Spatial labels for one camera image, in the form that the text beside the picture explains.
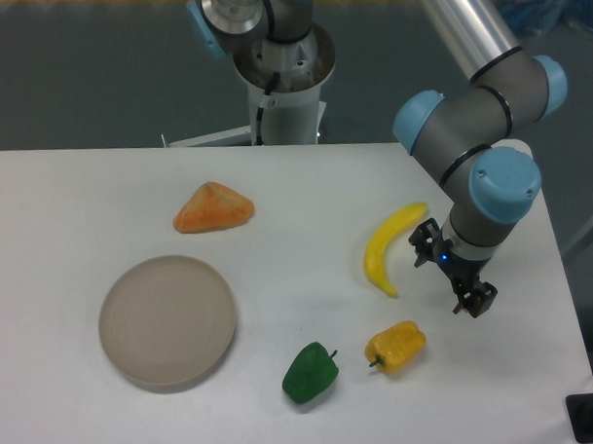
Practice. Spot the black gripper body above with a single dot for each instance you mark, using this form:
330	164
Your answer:
462	270

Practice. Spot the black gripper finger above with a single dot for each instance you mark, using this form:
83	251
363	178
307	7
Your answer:
475	298
425	239

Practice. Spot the yellow bell pepper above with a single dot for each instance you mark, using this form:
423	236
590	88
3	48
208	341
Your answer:
389	351

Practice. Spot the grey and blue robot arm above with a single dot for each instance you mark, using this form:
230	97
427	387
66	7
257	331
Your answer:
458	142

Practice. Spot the green bell pepper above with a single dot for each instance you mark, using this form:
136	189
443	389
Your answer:
312	372

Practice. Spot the yellow banana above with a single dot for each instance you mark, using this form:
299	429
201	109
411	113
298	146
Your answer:
374	257

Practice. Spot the white furniture at right edge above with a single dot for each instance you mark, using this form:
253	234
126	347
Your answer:
578	242

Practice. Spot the black device at table edge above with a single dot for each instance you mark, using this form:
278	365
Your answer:
580	410

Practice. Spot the orange triangular bread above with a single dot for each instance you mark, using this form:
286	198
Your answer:
213	207

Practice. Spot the beige round plate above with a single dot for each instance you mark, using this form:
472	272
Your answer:
166	323

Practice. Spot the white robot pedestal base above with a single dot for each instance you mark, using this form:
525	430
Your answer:
283	85

